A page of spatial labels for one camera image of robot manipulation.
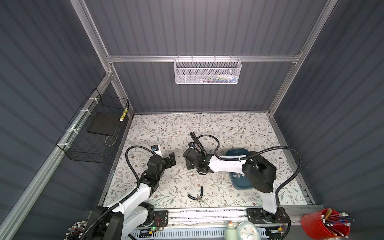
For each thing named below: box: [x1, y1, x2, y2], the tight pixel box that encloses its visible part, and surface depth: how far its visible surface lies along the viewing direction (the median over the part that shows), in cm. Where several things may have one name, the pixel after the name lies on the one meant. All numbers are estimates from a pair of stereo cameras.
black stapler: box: [190, 131, 208, 156], surface depth 101 cm
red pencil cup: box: [301, 208, 355, 239], surface depth 62 cm
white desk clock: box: [236, 221, 261, 240], surface depth 69 cm
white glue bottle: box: [225, 221, 237, 240], surface depth 65 cm
